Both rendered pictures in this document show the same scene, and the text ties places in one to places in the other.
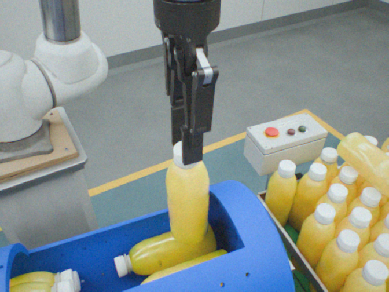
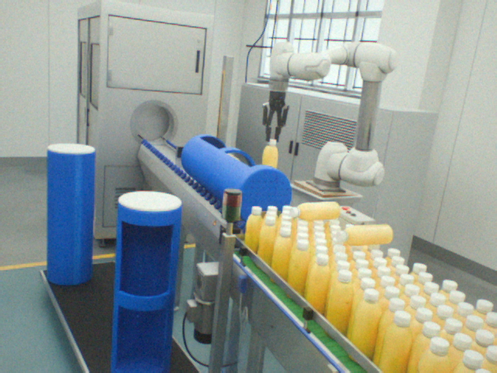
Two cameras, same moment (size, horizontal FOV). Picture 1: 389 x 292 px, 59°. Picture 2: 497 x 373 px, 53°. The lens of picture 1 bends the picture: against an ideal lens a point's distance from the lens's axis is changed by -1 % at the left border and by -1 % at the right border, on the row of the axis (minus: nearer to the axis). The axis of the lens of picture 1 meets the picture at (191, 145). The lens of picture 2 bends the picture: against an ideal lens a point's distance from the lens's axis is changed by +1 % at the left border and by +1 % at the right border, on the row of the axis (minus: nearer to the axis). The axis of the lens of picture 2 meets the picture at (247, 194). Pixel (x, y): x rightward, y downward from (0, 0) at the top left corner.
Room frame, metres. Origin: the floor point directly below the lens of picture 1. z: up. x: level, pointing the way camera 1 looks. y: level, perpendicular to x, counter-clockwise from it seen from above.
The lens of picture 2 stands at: (0.15, -2.29, 1.69)
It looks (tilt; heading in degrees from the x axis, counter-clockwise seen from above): 15 degrees down; 86
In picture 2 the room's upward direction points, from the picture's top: 6 degrees clockwise
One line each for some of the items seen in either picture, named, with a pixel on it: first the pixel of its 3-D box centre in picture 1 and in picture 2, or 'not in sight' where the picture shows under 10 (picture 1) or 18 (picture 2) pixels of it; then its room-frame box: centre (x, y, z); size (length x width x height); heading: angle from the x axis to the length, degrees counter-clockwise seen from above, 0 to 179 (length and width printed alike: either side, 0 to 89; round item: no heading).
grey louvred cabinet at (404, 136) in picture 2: not in sight; (311, 171); (1.06, 2.35, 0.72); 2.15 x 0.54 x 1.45; 119
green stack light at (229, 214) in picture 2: not in sight; (231, 211); (0.21, -0.67, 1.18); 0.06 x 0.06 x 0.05
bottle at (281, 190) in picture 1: (279, 196); not in sight; (0.60, -0.23, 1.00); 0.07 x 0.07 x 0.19
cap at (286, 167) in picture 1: (286, 167); not in sight; (0.60, -0.23, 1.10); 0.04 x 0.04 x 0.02
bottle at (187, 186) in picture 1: (187, 196); (269, 163); (0.40, 0.01, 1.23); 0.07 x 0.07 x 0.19
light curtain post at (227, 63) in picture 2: not in sight; (217, 173); (0.16, 1.33, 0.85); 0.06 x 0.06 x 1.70; 22
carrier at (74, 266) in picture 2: not in sight; (71, 215); (-0.77, 0.85, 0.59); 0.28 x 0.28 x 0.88
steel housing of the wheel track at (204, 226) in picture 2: not in sight; (193, 198); (0.02, 0.80, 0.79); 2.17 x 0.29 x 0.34; 112
